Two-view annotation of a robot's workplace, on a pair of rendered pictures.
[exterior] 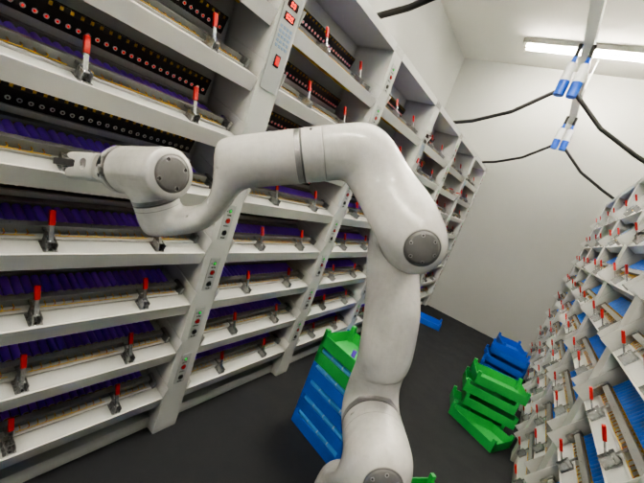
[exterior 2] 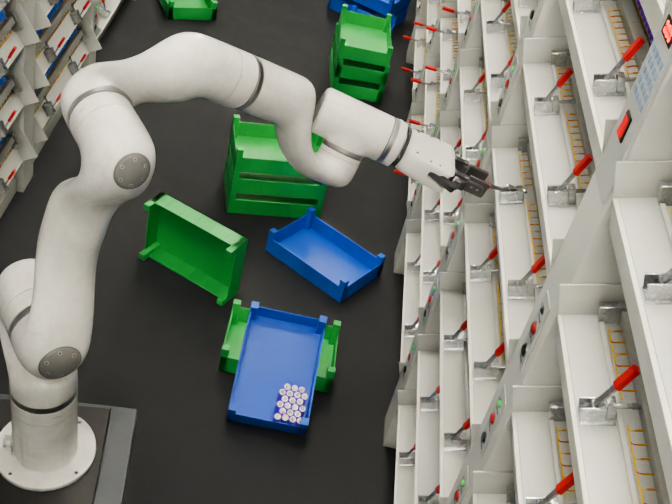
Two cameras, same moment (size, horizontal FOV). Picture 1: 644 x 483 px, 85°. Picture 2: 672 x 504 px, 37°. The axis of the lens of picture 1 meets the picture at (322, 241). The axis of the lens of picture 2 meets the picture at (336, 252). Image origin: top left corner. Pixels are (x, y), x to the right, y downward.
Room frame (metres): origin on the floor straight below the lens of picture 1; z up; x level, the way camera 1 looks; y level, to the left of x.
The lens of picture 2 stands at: (1.83, -0.53, 1.91)
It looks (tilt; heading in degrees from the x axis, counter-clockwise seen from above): 38 degrees down; 145
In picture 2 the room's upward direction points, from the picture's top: 15 degrees clockwise
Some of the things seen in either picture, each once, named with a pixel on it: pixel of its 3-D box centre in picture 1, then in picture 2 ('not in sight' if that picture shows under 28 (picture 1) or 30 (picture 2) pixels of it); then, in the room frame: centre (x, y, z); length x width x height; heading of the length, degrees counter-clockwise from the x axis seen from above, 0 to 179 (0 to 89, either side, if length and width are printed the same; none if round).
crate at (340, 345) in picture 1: (361, 354); not in sight; (1.39, -0.32, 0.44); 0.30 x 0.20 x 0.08; 46
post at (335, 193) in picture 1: (320, 218); not in sight; (1.79, 0.05, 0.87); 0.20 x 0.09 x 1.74; 59
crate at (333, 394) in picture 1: (348, 385); not in sight; (1.39, -0.32, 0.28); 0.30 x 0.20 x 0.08; 46
